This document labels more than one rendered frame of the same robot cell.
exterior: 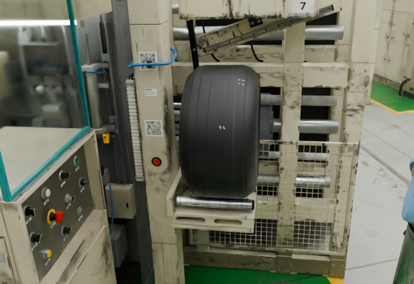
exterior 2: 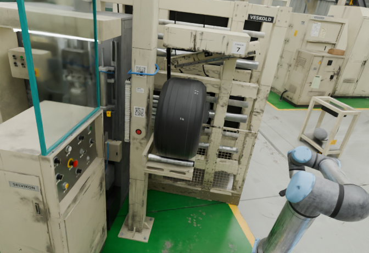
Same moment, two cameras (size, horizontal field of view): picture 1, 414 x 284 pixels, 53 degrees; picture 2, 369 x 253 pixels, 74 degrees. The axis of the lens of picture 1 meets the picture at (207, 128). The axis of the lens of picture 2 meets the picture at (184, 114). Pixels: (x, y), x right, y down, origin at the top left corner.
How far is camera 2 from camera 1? 13 cm
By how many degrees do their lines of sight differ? 6
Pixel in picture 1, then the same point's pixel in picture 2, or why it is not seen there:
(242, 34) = (199, 60)
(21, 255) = (49, 188)
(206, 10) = (179, 43)
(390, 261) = (264, 197)
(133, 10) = (135, 39)
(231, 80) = (190, 90)
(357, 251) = (246, 190)
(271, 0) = (220, 43)
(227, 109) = (186, 108)
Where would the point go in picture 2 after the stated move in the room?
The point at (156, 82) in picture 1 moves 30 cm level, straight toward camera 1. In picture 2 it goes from (144, 85) to (144, 102)
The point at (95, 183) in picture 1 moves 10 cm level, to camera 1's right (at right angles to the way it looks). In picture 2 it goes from (99, 141) to (114, 142)
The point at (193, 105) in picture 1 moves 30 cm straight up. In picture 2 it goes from (166, 102) to (169, 54)
